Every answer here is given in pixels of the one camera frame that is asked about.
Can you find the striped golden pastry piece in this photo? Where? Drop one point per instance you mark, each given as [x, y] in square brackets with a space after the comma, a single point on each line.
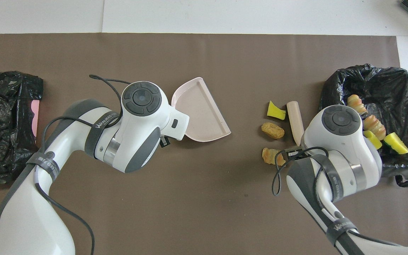
[269, 156]

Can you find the brown table mat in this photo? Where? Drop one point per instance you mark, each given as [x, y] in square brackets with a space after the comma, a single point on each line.
[207, 212]

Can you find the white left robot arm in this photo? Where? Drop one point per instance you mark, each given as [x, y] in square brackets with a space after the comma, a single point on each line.
[143, 127]

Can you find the pink plastic bin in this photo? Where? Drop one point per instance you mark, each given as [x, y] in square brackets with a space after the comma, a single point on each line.
[35, 117]

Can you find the pale flaky pastry piece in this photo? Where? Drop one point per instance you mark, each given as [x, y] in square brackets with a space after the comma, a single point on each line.
[356, 104]

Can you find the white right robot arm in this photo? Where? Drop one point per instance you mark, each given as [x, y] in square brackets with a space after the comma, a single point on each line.
[349, 148]

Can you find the beige hand brush black bristles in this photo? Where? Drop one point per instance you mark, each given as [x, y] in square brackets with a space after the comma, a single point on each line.
[295, 120]

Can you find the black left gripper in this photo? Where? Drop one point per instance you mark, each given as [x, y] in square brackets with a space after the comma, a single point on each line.
[165, 141]

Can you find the striped croissant piece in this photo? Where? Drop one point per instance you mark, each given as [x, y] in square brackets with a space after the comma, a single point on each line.
[374, 126]

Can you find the beige plastic dustpan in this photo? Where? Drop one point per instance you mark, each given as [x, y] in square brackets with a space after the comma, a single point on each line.
[204, 113]

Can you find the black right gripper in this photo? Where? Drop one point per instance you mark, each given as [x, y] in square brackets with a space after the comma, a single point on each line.
[295, 151]

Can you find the yellow sponge piece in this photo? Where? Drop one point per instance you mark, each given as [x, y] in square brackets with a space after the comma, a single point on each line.
[372, 139]
[395, 143]
[276, 110]

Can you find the black plastic trash bag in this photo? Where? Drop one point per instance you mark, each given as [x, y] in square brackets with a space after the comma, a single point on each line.
[2, 113]
[395, 95]

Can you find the brown fried nugget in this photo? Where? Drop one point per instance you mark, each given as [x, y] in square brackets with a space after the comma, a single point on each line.
[272, 130]

